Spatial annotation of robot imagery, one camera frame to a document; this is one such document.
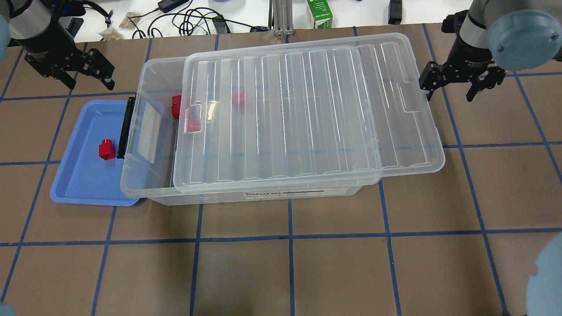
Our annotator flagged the clear plastic box lid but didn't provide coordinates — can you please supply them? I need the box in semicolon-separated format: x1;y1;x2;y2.
173;32;445;194

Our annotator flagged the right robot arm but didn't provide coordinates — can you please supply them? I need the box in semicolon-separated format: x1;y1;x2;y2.
419;0;562;102

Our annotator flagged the clear plastic storage box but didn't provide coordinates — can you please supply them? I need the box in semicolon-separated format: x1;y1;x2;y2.
121;46;381;205

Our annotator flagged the aluminium frame post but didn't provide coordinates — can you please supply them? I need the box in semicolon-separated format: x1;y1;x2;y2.
268;0;294;36

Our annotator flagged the blue plastic tray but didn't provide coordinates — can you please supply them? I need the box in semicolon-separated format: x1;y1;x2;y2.
50;100;139;207

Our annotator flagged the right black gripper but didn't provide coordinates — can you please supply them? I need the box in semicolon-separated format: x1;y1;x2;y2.
419;48;506;102

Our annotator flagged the black box latch handle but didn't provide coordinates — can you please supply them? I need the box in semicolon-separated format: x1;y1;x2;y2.
116;96;136;159

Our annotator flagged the green white carton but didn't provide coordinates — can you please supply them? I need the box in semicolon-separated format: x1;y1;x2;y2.
306;0;334;29

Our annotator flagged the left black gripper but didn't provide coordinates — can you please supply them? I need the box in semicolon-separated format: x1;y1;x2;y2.
24;39;115;91

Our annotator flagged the red block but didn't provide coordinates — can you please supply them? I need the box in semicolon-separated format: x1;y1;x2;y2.
98;138;116;161
231;92;245;108
184;118;202;133
171;104;181;120
171;95;181;106

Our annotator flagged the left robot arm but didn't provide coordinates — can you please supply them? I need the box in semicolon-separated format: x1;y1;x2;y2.
1;0;115;90

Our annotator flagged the black power adapter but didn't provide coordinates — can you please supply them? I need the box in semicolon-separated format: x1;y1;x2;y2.
157;0;190;13

